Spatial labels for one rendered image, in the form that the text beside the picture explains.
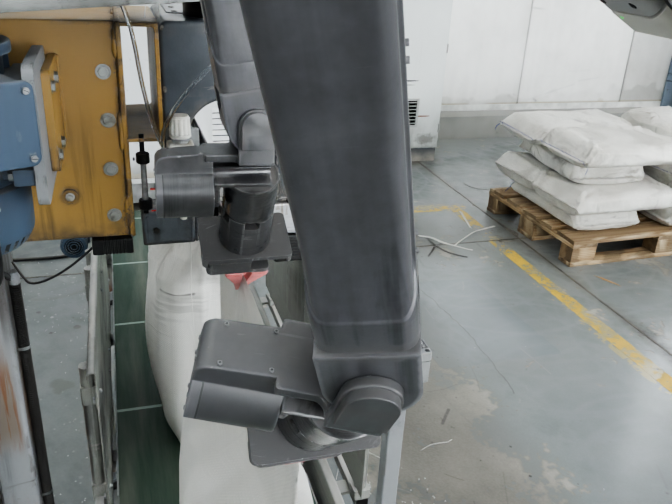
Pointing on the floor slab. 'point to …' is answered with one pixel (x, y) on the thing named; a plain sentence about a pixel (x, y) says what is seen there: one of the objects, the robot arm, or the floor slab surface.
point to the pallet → (577, 240)
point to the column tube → (15, 412)
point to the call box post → (390, 462)
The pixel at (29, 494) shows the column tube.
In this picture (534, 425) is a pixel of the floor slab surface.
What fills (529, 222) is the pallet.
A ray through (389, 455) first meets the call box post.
